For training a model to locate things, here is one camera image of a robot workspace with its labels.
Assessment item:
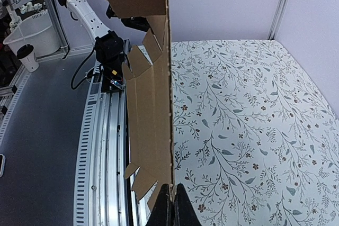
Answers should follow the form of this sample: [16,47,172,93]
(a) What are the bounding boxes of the white plastic bin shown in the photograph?
[3,10,60,58]

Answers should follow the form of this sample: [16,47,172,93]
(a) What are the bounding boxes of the brown cardboard box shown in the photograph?
[108,0,174,209]

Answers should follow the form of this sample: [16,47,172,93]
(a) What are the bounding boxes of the floral patterned table mat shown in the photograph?
[171,40,338,225]

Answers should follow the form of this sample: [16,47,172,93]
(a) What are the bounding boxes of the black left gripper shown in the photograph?
[106,4,150,32]

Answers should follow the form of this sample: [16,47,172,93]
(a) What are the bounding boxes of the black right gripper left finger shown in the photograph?
[147,184,172,226]

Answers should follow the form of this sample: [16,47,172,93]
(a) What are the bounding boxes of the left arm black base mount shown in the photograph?
[96,51,126,93]

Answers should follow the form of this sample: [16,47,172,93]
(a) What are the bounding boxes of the white cup black lid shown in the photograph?
[16,44,39,73]

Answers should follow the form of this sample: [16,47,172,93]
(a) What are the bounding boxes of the right aluminium corner post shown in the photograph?
[268,0,288,40]

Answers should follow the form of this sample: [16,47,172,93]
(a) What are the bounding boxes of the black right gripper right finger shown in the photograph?
[173,184,202,226]

